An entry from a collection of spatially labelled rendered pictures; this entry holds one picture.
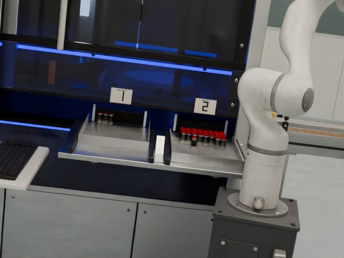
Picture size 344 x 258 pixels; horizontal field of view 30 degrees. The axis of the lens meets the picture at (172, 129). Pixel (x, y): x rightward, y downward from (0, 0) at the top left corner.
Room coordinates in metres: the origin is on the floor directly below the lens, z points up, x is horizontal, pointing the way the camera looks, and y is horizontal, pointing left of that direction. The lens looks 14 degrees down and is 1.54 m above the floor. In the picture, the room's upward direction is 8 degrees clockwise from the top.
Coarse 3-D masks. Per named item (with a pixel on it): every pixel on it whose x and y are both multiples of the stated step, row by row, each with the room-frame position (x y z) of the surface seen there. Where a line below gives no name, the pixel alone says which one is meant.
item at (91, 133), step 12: (84, 120) 2.45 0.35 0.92; (84, 132) 2.40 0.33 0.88; (96, 132) 2.42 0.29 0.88; (108, 132) 2.45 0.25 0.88; (120, 132) 2.47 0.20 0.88; (132, 132) 2.50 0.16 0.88; (144, 132) 2.52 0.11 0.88; (96, 144) 2.25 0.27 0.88; (108, 144) 2.25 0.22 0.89; (120, 144) 2.26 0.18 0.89; (132, 144) 2.26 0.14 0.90; (144, 144) 2.26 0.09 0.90
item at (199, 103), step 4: (196, 100) 2.53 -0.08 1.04; (200, 100) 2.53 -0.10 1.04; (204, 100) 2.53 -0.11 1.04; (208, 100) 2.53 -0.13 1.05; (212, 100) 2.53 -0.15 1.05; (216, 100) 2.53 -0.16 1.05; (196, 104) 2.53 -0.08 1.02; (200, 104) 2.53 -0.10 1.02; (204, 104) 2.53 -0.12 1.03; (208, 104) 2.53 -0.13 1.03; (212, 104) 2.53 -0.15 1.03; (196, 108) 2.53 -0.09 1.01; (200, 108) 2.53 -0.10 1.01; (204, 108) 2.53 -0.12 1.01; (208, 108) 2.53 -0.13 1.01; (212, 108) 2.53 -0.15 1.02; (196, 112) 2.53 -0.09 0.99; (200, 112) 2.53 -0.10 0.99; (204, 112) 2.53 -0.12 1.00; (208, 112) 2.53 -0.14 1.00; (212, 112) 2.53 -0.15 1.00
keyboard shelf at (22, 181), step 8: (40, 152) 2.31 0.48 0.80; (48, 152) 2.36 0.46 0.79; (32, 160) 2.20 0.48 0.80; (40, 160) 2.22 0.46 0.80; (24, 168) 2.10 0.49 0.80; (32, 168) 2.12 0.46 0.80; (24, 176) 2.03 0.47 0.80; (32, 176) 2.06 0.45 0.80; (0, 184) 1.94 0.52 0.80; (8, 184) 1.95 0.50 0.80; (16, 184) 1.95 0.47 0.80; (24, 184) 1.95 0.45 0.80
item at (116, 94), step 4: (112, 88) 2.51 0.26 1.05; (116, 88) 2.51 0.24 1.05; (112, 92) 2.51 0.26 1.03; (116, 92) 2.51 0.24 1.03; (120, 92) 2.51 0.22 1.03; (124, 92) 2.51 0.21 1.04; (128, 92) 2.51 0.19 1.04; (112, 96) 2.51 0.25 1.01; (116, 96) 2.51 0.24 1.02; (120, 96) 2.51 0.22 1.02; (124, 96) 2.51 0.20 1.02; (128, 96) 2.51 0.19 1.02; (112, 100) 2.51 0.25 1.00; (116, 100) 2.51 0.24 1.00; (120, 100) 2.51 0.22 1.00; (124, 100) 2.51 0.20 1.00; (128, 100) 2.51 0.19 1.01
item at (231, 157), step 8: (232, 136) 2.52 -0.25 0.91; (176, 144) 2.40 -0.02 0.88; (184, 144) 2.42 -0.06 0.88; (232, 144) 2.49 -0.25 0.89; (176, 152) 2.29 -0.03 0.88; (184, 152) 2.31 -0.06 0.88; (192, 152) 2.32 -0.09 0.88; (200, 152) 2.34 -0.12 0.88; (208, 152) 2.35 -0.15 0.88; (216, 152) 2.37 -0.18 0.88; (224, 152) 2.38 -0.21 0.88; (232, 152) 2.40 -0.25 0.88; (240, 152) 2.29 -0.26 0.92; (176, 160) 2.17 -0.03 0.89; (184, 160) 2.18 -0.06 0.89; (192, 160) 2.18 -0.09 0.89; (200, 160) 2.18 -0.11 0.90; (208, 160) 2.18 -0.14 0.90; (216, 160) 2.18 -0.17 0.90; (224, 160) 2.18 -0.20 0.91; (232, 160) 2.19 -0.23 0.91; (240, 160) 2.19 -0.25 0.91; (232, 168) 2.19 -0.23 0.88; (240, 168) 2.19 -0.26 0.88
